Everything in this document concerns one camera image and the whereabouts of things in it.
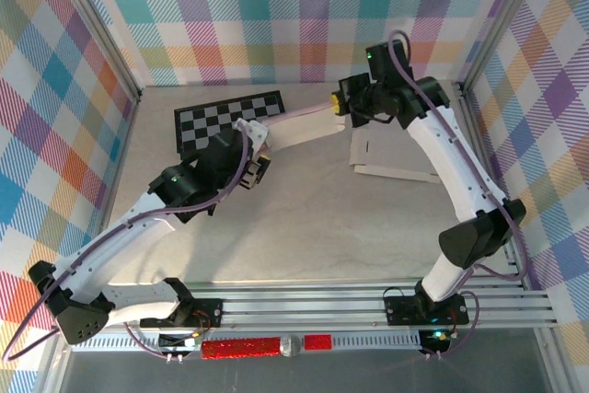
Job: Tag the white paper box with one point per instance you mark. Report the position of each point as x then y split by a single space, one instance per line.
391 158

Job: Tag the red glitter rectangle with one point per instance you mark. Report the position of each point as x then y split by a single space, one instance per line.
318 342

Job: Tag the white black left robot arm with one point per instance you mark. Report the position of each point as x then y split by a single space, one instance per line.
115 236

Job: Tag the aluminium frame post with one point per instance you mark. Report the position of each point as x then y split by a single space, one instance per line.
95 20
499 20

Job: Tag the aluminium frame rail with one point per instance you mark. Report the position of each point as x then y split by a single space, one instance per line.
299 305

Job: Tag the black grey checkerboard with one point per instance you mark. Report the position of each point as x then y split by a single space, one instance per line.
207 121

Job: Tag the pink paper box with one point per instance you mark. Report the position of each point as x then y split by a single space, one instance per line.
303 130

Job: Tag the small controller board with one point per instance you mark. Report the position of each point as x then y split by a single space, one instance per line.
435 340
177 342

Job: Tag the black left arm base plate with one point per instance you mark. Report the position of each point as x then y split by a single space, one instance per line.
207 315

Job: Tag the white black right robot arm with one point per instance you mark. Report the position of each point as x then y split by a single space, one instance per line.
442 153

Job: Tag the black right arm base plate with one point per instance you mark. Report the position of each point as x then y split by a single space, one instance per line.
400 312

